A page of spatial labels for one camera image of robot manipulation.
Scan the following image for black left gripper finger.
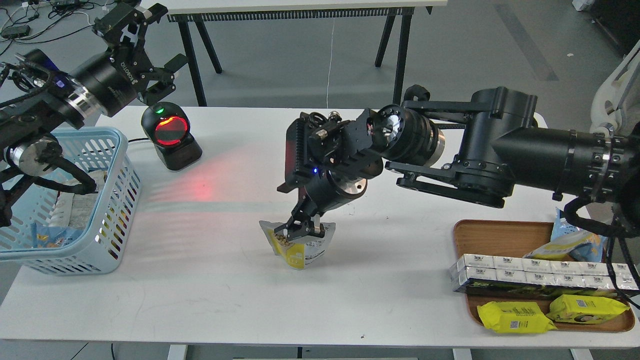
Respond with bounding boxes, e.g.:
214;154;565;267
134;54;188;106
93;3;169;51

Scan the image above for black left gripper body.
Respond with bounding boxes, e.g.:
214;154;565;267
70;35;151;117

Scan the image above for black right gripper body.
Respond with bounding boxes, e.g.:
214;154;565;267
299;170;368;217

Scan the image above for yellow white snack pouch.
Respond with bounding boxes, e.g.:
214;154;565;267
258;220;336;270

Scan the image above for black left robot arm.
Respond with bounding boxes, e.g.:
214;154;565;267
0;3;188;227

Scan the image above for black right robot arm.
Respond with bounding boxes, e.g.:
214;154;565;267
274;85;640;281

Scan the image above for light blue plastic basket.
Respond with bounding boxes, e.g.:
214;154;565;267
0;127;142;276

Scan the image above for white snack bag in basket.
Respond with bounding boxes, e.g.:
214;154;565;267
46;170;106;230

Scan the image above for blue snack bag in basket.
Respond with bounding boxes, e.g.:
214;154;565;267
30;222;83;249

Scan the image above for silver multipack snack box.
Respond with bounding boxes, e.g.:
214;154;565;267
448;253;639;300

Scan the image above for yellow snack packet left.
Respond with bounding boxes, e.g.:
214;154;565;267
477;301;557;334

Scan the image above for yellow snack packet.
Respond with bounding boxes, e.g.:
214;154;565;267
545;294;630;325
477;301;557;334

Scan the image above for blue yellow snack bag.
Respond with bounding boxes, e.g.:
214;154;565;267
523;208;608;263

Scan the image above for yellow snack packet right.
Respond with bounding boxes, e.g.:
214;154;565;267
545;294;630;325

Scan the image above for black barcode scanner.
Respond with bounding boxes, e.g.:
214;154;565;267
141;101;202;171

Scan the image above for white background table black legs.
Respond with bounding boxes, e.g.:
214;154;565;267
162;0;448;107

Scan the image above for black power adapter on floor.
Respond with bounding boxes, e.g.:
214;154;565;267
1;25;31;40

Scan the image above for brown wooden tray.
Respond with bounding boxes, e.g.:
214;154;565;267
453;219;636;333

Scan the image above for white hanging cable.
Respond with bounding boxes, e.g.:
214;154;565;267
326;19;335;109

